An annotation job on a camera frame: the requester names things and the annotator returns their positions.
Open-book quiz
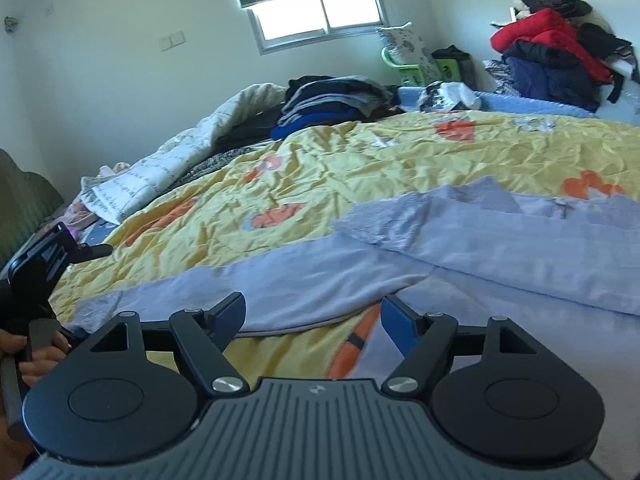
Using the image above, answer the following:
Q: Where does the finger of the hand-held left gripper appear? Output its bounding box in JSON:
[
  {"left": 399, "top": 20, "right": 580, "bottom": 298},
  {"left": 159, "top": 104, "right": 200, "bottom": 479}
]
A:
[{"left": 65, "top": 243, "right": 114, "bottom": 264}]

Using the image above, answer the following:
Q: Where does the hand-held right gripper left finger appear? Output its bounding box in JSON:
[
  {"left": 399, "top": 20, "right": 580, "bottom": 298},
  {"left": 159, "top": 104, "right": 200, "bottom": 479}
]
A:
[{"left": 85, "top": 292, "right": 250, "bottom": 397}]

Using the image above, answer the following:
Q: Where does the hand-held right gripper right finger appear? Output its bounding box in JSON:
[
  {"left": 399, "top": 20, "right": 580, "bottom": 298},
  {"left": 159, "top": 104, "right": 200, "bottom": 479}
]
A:
[{"left": 382, "top": 295, "right": 541, "bottom": 397}]

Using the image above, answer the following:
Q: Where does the lilac garment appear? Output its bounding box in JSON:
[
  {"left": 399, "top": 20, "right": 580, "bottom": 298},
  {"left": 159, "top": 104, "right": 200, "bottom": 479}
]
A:
[{"left": 75, "top": 175, "right": 640, "bottom": 466}]

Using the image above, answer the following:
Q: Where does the stack of folded dark clothes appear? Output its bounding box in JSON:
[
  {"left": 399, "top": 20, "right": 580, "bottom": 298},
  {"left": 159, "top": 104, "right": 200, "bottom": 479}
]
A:
[{"left": 270, "top": 75, "right": 402, "bottom": 141}]

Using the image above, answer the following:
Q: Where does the pile of jackets and clothes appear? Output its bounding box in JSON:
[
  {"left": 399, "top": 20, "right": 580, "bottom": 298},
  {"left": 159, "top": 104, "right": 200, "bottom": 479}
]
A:
[{"left": 482, "top": 0, "right": 640, "bottom": 113}]

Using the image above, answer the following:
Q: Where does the person's left hand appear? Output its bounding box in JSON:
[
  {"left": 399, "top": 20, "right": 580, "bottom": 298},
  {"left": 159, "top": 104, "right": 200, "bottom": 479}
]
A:
[{"left": 0, "top": 331, "right": 70, "bottom": 387}]

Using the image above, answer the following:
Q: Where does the dark green padded headboard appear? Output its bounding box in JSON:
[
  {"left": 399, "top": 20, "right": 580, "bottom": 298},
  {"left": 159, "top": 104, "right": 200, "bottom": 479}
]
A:
[{"left": 0, "top": 149, "right": 64, "bottom": 271}]

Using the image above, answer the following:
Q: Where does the white printed quilt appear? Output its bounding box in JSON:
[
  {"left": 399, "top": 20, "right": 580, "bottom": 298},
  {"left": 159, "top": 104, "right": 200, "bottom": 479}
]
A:
[{"left": 80, "top": 84, "right": 291, "bottom": 226}]

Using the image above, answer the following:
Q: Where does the grey speckled cloth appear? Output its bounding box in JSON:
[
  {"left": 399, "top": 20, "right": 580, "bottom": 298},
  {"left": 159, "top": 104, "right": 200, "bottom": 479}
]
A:
[{"left": 172, "top": 152, "right": 243, "bottom": 188}]

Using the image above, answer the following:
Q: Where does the black and white crumpled garment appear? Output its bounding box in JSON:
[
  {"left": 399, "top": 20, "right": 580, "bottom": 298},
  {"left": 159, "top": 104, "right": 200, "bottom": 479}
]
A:
[{"left": 417, "top": 81, "right": 483, "bottom": 112}]

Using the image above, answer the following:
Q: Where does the green plastic chair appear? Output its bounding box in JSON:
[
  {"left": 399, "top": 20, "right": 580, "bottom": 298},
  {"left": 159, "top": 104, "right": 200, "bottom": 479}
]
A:
[{"left": 381, "top": 45, "right": 468, "bottom": 89}]

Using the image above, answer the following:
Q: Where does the blue bed sheet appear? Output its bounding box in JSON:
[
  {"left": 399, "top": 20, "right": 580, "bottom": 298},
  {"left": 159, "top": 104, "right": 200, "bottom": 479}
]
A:
[{"left": 395, "top": 85, "right": 598, "bottom": 120}]

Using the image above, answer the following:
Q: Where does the dark cloth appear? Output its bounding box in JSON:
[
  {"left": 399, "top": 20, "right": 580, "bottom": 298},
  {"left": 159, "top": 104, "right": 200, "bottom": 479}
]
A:
[{"left": 431, "top": 45, "right": 474, "bottom": 83}]

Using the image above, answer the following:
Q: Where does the floral cushion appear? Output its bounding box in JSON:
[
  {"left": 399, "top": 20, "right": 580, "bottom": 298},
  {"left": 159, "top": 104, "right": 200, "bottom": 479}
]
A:
[{"left": 375, "top": 22, "right": 441, "bottom": 86}]

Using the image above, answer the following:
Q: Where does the window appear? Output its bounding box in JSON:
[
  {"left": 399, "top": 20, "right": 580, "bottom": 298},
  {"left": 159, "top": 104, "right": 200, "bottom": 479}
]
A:
[{"left": 247, "top": 0, "right": 391, "bottom": 56}]

